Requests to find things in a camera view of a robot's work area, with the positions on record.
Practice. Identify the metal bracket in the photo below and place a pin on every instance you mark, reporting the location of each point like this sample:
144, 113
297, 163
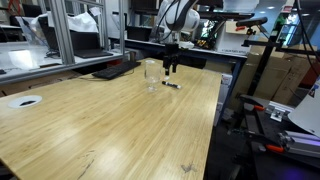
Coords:
278, 111

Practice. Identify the black laptop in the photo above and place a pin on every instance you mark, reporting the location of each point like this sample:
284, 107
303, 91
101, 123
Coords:
83, 40

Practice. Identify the aluminium extrusion bar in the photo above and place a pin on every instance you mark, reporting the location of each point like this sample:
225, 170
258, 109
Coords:
300, 143

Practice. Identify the black keyboard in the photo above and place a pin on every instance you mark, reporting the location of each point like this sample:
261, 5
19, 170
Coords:
116, 69

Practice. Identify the orange clamp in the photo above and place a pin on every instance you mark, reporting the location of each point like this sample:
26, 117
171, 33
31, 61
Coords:
274, 148
259, 108

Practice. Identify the black box monitor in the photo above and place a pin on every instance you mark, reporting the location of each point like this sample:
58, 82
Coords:
140, 33

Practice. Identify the black camera stand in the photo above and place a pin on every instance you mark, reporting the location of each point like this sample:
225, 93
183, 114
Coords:
260, 66

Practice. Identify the white rack shelf top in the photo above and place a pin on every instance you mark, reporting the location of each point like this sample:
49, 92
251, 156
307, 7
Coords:
20, 63

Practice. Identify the white cone shade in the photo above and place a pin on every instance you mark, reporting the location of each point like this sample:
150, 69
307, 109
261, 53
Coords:
308, 110

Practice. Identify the white plastic cover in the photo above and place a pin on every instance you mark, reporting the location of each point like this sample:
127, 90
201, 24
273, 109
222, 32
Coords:
80, 21

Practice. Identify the white drawer unit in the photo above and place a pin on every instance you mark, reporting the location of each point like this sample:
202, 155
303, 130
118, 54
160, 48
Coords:
225, 96

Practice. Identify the white table grommet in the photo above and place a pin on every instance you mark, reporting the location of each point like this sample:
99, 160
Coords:
25, 101

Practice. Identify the clear plastic cup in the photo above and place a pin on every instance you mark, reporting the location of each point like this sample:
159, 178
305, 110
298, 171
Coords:
152, 73

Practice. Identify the black camera bar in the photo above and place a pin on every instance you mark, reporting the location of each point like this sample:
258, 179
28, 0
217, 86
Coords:
251, 22

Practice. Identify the large brown cardboard box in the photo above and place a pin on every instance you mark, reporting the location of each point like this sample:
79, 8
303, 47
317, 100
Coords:
283, 73

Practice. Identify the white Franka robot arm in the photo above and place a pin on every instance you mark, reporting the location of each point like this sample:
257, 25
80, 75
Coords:
181, 15

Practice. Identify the aluminium frame rack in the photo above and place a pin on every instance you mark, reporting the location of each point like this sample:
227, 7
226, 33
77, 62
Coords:
61, 33

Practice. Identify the white box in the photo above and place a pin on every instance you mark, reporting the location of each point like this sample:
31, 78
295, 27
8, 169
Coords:
233, 40

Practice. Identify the black and white marker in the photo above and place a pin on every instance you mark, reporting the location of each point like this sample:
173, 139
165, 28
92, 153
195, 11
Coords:
171, 85

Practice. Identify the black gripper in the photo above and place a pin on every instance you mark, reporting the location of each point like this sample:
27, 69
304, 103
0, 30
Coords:
171, 53

